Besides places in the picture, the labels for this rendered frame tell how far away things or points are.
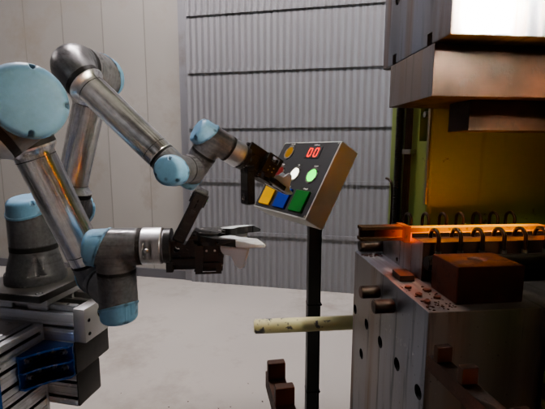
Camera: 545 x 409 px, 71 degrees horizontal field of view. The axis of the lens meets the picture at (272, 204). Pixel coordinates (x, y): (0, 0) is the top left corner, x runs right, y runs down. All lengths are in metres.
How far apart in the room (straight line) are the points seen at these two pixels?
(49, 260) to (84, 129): 0.37
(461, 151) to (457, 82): 0.34
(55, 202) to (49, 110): 0.23
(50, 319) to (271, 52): 2.60
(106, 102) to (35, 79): 0.34
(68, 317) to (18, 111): 0.60
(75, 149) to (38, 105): 0.54
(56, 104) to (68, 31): 3.46
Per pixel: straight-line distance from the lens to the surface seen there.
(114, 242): 0.80
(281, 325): 1.25
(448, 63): 0.82
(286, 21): 3.31
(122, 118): 1.02
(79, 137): 1.23
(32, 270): 1.19
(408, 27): 0.93
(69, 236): 0.90
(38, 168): 0.87
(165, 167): 0.95
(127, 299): 0.83
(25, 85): 0.71
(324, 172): 1.22
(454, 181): 1.12
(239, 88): 3.28
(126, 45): 3.82
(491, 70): 0.86
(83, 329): 1.13
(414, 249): 0.84
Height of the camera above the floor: 1.17
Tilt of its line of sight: 8 degrees down
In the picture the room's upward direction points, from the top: straight up
